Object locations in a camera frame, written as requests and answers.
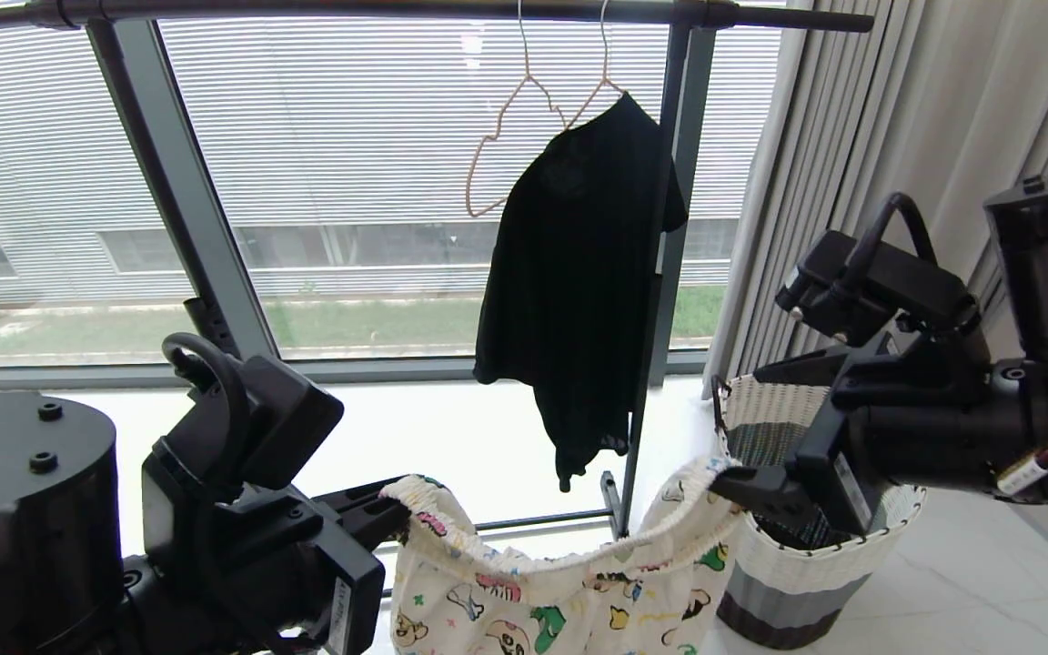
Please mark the pink clothes hanger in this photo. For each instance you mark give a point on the pink clothes hanger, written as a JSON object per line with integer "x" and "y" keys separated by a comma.
{"x": 524, "y": 55}
{"x": 604, "y": 55}

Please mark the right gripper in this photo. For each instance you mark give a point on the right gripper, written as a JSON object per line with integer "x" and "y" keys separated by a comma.
{"x": 933, "y": 446}

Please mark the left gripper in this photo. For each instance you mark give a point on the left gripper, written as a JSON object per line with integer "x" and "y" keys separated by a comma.
{"x": 287, "y": 582}

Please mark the white laundry basket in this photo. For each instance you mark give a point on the white laundry basket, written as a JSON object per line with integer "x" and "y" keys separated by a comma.
{"x": 788, "y": 573}

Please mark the black clothes rack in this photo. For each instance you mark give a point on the black clothes rack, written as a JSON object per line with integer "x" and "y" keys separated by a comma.
{"x": 397, "y": 11}

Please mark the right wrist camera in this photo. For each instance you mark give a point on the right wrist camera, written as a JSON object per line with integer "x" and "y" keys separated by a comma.
{"x": 888, "y": 277}

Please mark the black short-sleeved shirt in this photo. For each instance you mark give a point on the black short-sleeved shirt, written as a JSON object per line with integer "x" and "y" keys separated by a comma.
{"x": 579, "y": 273}

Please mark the cream printed garment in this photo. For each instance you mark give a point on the cream printed garment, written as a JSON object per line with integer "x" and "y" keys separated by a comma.
{"x": 579, "y": 600}

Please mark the beige curtain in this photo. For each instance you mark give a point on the beige curtain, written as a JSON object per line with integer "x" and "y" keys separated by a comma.
{"x": 870, "y": 136}

